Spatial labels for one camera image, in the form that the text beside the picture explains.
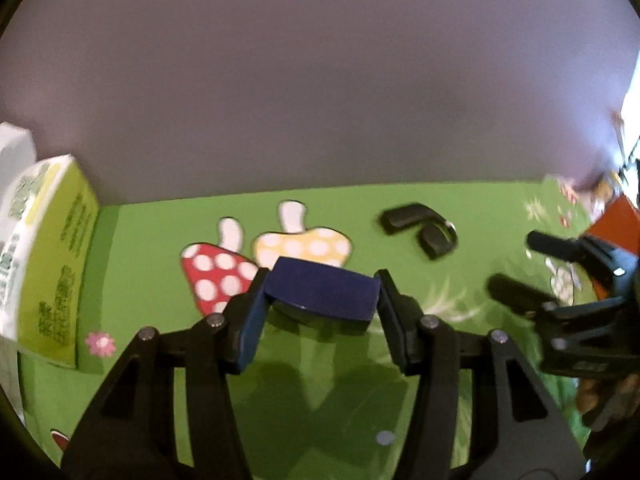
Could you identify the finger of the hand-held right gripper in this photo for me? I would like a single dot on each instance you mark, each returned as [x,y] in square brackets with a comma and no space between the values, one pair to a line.
[560,246]
[520,295]

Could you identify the green mushroom print mat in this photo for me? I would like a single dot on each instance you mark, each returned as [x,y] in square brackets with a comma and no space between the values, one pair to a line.
[150,232]

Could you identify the dark blue box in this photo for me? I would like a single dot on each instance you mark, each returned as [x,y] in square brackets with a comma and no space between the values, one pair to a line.
[320,290]

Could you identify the person's right hand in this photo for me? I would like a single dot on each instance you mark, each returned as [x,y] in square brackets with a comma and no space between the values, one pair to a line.
[600,400]

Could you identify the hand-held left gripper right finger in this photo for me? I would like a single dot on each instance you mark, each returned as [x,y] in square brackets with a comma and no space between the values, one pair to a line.
[400,325]

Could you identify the orange storage box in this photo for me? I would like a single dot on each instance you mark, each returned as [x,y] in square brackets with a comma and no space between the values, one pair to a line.
[617,225]

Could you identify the black bent item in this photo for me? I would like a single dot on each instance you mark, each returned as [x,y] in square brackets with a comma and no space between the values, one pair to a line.
[400,217]

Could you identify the yellow-green tissue pack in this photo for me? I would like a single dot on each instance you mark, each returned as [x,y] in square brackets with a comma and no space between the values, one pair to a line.
[55,260]

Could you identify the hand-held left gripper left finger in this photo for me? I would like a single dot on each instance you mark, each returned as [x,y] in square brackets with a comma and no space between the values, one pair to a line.
[250,330]

